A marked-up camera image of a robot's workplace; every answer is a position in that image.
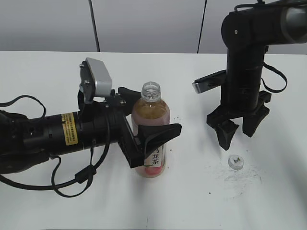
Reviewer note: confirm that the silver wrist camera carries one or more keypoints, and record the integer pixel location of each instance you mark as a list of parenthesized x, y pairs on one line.
[(209, 82), (95, 80)]

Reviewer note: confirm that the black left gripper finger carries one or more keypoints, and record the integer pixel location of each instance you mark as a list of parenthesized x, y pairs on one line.
[(152, 137), (128, 98)]

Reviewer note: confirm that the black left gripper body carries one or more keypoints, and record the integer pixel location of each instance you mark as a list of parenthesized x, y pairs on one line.
[(104, 123)]

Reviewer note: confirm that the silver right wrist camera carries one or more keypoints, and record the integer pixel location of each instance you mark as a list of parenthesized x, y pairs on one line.
[(209, 82)]

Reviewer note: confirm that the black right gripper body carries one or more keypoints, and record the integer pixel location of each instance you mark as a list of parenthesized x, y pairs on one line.
[(227, 112)]

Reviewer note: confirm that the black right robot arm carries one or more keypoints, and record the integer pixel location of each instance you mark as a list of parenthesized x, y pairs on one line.
[(247, 32)]

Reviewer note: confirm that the white bottle cap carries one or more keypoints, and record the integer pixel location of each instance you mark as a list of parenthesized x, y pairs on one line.
[(236, 162)]

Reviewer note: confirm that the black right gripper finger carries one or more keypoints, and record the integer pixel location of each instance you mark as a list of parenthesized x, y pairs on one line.
[(225, 132), (251, 122)]

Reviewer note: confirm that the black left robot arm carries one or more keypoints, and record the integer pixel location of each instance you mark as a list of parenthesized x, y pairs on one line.
[(25, 142)]

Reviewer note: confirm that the oolong tea bottle pink label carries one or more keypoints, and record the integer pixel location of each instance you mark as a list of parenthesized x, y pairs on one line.
[(151, 110)]

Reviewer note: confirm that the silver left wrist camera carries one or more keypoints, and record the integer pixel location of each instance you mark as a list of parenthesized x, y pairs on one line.
[(95, 80)]

